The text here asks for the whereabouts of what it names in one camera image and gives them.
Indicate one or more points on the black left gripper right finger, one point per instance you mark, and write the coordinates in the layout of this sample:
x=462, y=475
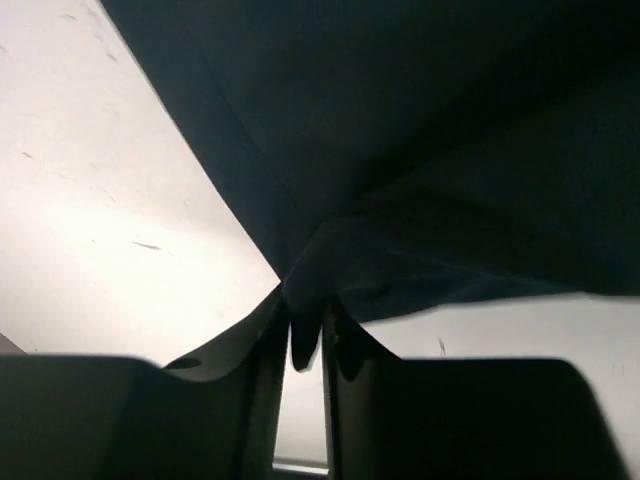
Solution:
x=394, y=418

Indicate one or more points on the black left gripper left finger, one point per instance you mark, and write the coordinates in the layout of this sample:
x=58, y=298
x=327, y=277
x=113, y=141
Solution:
x=210, y=414

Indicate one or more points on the dark navy shorts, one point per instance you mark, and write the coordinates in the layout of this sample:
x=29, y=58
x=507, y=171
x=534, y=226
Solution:
x=404, y=155

